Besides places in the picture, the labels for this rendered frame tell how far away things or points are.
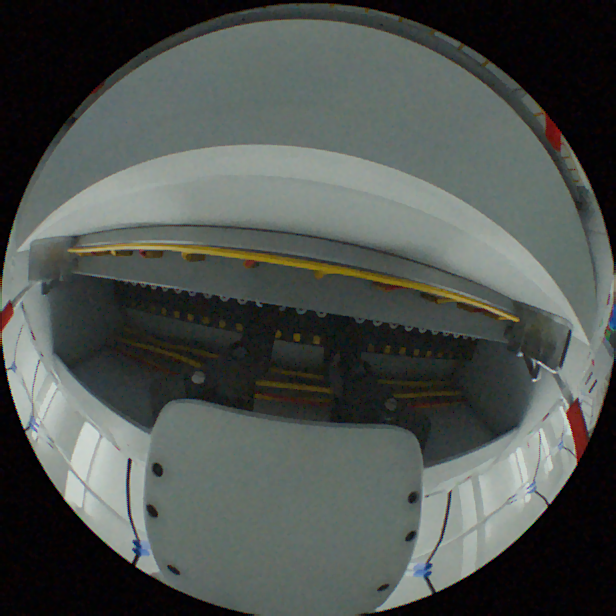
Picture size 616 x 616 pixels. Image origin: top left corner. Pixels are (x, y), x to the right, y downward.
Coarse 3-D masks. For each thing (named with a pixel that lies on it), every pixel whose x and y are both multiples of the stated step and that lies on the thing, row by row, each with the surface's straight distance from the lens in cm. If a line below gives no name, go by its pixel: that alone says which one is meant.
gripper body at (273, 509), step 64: (192, 448) 7; (256, 448) 7; (320, 448) 7; (384, 448) 8; (192, 512) 7; (256, 512) 6; (320, 512) 7; (384, 512) 7; (192, 576) 9; (256, 576) 7; (320, 576) 8; (384, 576) 9
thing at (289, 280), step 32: (96, 256) 12; (128, 256) 11; (160, 256) 9; (192, 256) 7; (224, 256) 8; (256, 256) 5; (288, 256) 7; (192, 288) 8; (224, 288) 8; (256, 288) 7; (288, 288) 7; (320, 288) 7; (352, 288) 7; (384, 288) 6; (416, 288) 6; (384, 320) 8; (416, 320) 8; (448, 320) 9; (480, 320) 11; (512, 320) 14
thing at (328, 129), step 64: (192, 64) 4; (256, 64) 3; (320, 64) 3; (384, 64) 3; (448, 64) 5; (128, 128) 3; (192, 128) 2; (256, 128) 2; (320, 128) 2; (384, 128) 2; (448, 128) 3; (512, 128) 5; (64, 192) 5; (128, 192) 4; (192, 192) 3; (256, 192) 3; (320, 192) 2; (384, 192) 2; (448, 192) 2; (512, 192) 3; (448, 256) 5; (512, 256) 3; (576, 256) 8; (576, 320) 9; (576, 384) 30
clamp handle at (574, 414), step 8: (536, 368) 12; (536, 376) 12; (560, 376) 12; (560, 384) 12; (568, 392) 11; (568, 400) 11; (576, 400) 12; (568, 408) 12; (576, 408) 11; (568, 416) 11; (576, 416) 11; (576, 424) 11; (584, 424) 12; (576, 432) 12; (584, 432) 12; (576, 440) 12; (584, 440) 12; (576, 448) 12; (584, 448) 12; (576, 456) 12; (576, 464) 12
